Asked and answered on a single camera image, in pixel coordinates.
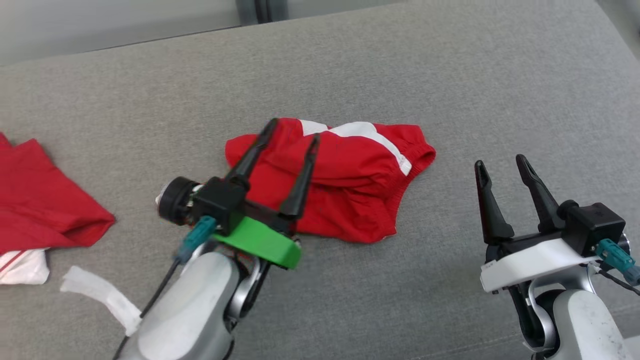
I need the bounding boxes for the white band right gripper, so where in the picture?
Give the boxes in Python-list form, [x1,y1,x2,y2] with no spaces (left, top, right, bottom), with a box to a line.
[474,154,594,294]

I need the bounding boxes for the red shorts with white stripe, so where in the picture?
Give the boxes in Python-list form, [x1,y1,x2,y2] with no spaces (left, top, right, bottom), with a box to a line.
[224,117,437,245]

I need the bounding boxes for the grey metal partition post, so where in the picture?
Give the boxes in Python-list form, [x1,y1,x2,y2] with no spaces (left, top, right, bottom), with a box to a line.
[236,0,290,26]

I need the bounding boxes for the red t-shirt with white sleeves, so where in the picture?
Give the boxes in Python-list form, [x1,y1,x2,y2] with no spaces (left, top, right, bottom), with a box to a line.
[0,132,117,286]

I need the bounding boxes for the white fabric strip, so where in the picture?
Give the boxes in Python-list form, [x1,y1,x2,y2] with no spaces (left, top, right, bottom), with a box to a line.
[59,265,144,337]

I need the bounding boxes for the black left cable teal plug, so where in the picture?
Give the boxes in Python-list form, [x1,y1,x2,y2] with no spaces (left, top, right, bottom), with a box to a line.
[112,216,217,360]

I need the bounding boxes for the black cable teal plug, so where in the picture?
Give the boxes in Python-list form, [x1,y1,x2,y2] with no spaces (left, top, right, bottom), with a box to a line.
[112,216,217,360]
[595,238,640,297]

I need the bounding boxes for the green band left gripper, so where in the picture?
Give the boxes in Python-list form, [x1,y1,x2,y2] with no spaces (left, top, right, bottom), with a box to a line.
[212,118,321,270]

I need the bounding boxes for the black right cable teal plug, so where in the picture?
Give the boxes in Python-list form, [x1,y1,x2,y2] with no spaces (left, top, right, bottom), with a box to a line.
[595,238,640,297]

